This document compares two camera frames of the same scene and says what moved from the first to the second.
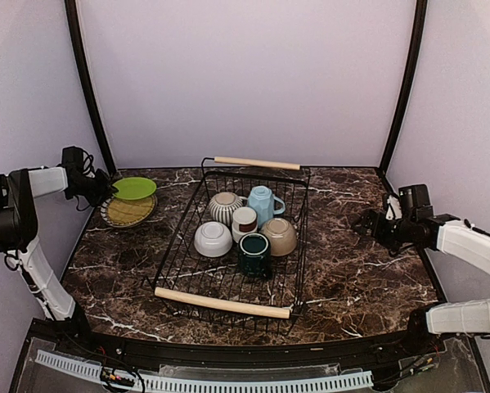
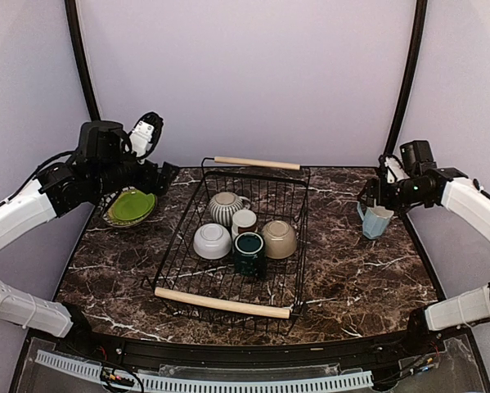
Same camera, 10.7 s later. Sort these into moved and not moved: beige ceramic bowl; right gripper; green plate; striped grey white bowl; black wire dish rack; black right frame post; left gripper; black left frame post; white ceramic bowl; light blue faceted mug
Moved: green plate; light blue faceted mug; left gripper; right gripper
Not moved: striped grey white bowl; beige ceramic bowl; black wire dish rack; white ceramic bowl; black left frame post; black right frame post
